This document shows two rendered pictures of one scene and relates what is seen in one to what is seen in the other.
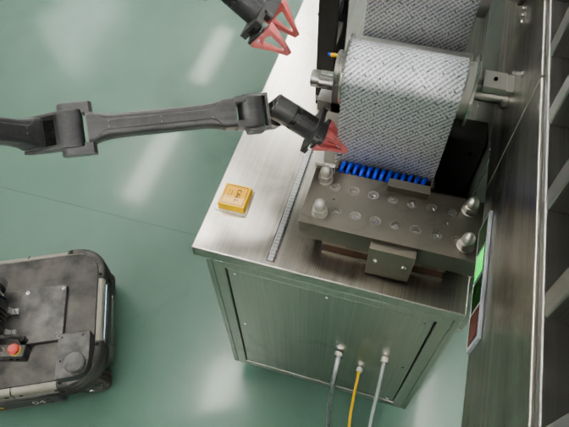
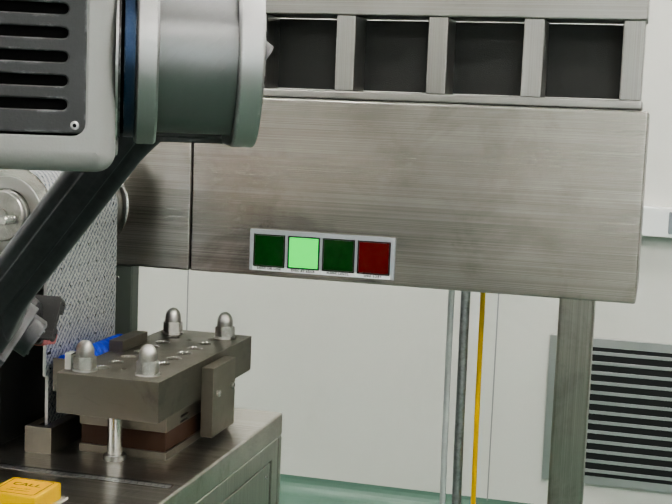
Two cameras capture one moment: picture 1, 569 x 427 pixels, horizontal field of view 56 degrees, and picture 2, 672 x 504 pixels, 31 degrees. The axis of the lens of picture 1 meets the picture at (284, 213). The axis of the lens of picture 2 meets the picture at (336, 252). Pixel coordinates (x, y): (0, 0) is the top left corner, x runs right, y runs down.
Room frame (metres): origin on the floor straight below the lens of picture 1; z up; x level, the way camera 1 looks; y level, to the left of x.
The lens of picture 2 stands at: (0.50, 1.65, 1.41)
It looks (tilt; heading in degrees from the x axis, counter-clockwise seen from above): 6 degrees down; 267
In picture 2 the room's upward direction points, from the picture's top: 2 degrees clockwise
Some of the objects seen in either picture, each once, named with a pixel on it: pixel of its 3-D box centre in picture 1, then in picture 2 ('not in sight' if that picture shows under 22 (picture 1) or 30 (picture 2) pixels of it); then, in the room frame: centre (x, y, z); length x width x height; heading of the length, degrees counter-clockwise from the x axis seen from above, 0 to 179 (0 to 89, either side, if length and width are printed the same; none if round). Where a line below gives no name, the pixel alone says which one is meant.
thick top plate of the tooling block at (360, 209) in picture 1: (392, 219); (162, 370); (0.66, -0.24, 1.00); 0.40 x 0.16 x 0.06; 72
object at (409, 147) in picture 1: (388, 146); (81, 304); (0.79, -0.24, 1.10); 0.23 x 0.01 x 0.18; 72
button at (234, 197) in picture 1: (234, 197); (24, 495); (0.81, 0.12, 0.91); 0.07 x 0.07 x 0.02; 72
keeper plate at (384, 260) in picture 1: (389, 263); (219, 396); (0.57, -0.23, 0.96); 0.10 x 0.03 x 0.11; 72
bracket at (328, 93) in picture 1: (328, 119); not in sight; (0.93, -0.12, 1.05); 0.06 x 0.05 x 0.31; 72
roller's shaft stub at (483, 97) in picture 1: (489, 94); not in sight; (0.79, -0.42, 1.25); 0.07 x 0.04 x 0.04; 72
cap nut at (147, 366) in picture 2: (319, 206); (147, 359); (0.67, -0.08, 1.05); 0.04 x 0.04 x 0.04
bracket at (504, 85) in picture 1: (498, 82); not in sight; (0.79, -0.43, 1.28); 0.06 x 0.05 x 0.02; 72
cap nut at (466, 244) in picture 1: (467, 240); (224, 324); (0.57, -0.38, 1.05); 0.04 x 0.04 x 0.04
